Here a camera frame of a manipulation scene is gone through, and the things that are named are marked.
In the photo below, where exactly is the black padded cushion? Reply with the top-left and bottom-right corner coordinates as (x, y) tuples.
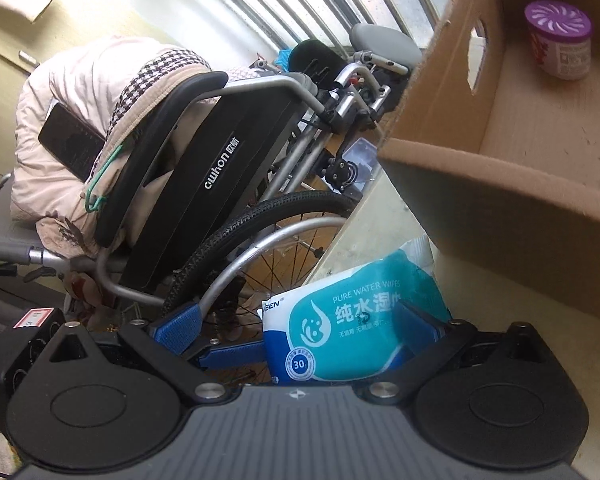
(287, 40), (349, 81)

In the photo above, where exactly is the teal wet wipes pack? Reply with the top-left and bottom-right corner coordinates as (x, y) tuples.
(257, 237), (453, 386)

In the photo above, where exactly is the checkered cloth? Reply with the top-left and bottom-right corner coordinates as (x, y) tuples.
(107, 47), (214, 129)

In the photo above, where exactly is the green wire hanger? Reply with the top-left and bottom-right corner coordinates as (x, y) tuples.
(82, 144), (126, 212)

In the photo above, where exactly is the beige quilted jacket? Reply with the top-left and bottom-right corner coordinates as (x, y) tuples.
(10, 35), (216, 311)

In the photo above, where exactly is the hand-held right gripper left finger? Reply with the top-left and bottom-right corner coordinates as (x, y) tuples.
(44, 302), (232, 406)

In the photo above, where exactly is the black flat case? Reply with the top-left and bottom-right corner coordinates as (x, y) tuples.
(37, 102), (106, 184)

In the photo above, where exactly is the translucent plastic box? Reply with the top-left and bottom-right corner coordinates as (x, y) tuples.
(342, 137), (382, 194)

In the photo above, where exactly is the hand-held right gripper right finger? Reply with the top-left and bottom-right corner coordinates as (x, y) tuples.
(361, 301), (552, 405)

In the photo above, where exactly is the grey metal tube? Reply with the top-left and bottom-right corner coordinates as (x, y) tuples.
(0, 237), (68, 267)

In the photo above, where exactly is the brown cardboard box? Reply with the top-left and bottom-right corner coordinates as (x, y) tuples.
(377, 0), (600, 327)

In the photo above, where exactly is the black device with label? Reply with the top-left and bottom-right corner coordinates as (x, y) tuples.
(0, 305), (66, 431)

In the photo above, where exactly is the purple lid air freshener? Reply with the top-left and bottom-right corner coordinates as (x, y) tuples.
(524, 0), (594, 81)

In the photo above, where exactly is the grey padded seat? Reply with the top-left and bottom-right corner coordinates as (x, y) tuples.
(350, 22), (424, 69)

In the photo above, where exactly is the black folded wheelchair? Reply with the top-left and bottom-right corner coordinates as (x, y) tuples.
(22, 47), (416, 386)

